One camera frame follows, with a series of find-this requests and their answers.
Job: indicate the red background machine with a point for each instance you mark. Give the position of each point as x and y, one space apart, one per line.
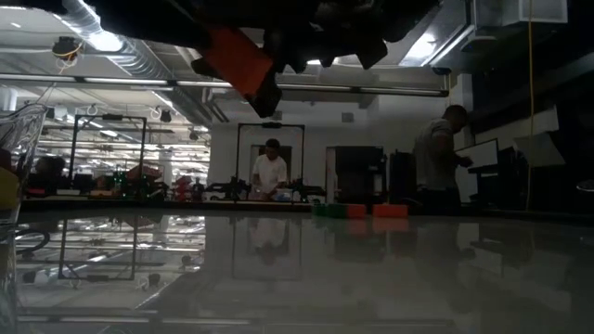
182 185

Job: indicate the black cabinet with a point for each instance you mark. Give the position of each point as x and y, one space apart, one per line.
401 171

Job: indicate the ribbed silver ceiling duct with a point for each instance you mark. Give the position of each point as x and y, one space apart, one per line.
139 60

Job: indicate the orange block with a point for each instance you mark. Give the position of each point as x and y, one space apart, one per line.
236 60
390 211

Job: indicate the person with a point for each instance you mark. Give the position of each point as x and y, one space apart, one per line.
48 169
436 153
270 171

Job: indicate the long horizontal light bar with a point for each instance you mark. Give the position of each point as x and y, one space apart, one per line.
116 81

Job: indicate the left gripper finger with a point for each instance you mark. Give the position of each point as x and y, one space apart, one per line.
267 97
269 44

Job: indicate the rectangular metal ceiling duct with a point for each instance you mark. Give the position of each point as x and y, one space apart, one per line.
431 42

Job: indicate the white ceiling duct box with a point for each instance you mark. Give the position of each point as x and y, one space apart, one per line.
520 11

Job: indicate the green block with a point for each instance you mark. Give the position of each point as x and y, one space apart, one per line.
331 210

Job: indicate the clear plastic bin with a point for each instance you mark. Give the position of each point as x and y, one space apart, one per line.
28 134

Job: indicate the black background desk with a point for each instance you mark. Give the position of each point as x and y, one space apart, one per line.
501 176

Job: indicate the background robot station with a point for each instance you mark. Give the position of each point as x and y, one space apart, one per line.
134 181

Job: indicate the background plastic tub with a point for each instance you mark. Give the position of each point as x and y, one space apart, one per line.
285 196

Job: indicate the dome security camera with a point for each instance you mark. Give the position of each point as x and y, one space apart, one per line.
442 71

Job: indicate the wall vent grille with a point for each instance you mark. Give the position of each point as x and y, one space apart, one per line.
348 117
278 116

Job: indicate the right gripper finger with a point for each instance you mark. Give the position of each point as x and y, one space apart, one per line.
371 55
292 60

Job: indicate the black monitor screen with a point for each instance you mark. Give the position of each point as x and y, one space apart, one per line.
359 162

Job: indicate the white plastic surface sheet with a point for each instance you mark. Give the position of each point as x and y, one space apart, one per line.
278 287

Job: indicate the red block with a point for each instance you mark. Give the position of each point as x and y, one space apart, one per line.
356 211

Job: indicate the black gantry frame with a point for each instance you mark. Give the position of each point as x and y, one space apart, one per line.
111 118
270 125

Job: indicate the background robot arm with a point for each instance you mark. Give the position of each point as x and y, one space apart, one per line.
308 189
227 188

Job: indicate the whiteboard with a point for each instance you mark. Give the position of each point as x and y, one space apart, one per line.
482 155

